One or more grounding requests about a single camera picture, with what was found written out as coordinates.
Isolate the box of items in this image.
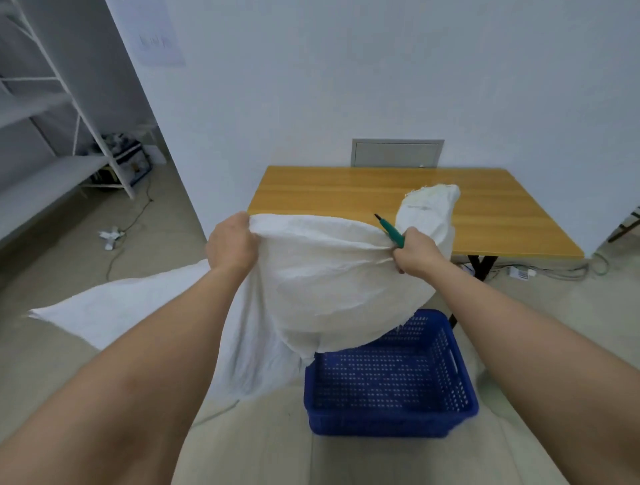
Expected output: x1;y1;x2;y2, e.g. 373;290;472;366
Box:
92;132;153;188

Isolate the black cable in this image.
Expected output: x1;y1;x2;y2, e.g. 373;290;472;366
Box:
105;167;155;283

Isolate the person's right hand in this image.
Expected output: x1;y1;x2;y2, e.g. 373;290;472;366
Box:
392;226;453;278

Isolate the white cloth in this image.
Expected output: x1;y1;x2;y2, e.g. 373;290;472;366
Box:
27;183;461;403

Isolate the wooden folding table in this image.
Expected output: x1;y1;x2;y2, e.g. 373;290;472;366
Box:
247;166;586;330

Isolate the white plug adapter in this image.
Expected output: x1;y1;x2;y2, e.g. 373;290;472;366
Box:
98;226;126;251

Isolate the grey cable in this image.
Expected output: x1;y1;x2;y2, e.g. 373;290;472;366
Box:
492;251;612;280

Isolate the green pen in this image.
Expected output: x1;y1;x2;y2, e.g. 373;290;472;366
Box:
374;214;406;249

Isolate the person's right forearm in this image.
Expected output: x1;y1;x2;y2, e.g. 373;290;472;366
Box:
409;261;640;485

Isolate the white metal shelf rack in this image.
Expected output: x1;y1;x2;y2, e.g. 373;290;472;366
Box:
0;0;156;245

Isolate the person's left hand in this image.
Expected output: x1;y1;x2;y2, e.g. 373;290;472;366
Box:
205;212;260;280

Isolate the grey wall panel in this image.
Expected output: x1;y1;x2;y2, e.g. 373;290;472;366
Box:
351;138;445;169

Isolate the blue plastic basket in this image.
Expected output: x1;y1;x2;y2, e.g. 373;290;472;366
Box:
303;309;480;438

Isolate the person's left forearm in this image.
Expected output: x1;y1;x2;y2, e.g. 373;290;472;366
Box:
0;265;249;485

